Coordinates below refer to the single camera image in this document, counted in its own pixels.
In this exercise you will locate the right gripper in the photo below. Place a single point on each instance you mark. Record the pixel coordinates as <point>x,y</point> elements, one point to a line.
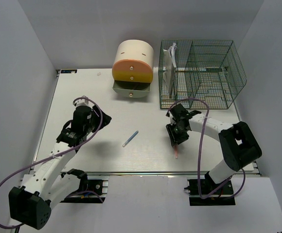
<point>174,137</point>

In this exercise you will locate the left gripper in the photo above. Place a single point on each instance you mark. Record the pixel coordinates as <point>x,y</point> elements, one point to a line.
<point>94,114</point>

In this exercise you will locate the orange pen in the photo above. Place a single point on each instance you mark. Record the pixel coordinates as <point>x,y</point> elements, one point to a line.
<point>176,151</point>

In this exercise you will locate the blue pen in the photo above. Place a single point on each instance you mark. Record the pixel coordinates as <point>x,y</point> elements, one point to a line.
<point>129,139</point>

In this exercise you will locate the round drawer storage box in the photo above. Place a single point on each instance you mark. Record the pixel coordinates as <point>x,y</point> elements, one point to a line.
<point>132,70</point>

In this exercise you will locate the white paper booklet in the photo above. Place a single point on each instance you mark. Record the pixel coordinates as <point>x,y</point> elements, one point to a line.
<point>167,69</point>

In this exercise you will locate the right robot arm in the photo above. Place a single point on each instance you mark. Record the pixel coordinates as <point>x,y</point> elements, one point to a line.
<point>238,144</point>

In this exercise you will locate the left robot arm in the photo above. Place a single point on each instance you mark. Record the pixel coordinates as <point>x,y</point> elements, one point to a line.
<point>32,204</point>

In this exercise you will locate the black label sticker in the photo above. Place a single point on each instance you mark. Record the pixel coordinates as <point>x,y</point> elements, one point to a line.
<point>68,71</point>

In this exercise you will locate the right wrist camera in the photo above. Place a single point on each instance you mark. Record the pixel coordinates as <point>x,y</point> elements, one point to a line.
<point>172,115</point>

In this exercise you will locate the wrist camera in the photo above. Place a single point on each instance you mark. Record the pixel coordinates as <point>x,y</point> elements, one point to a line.
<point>81,101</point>
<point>172,115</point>

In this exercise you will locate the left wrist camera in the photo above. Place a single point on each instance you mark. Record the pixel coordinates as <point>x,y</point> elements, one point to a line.
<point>81,101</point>

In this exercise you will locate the green wire mesh organizer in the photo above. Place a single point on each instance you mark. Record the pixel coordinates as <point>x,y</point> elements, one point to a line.
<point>207,70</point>

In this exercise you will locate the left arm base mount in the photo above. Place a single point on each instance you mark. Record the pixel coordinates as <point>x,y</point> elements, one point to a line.
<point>95,191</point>

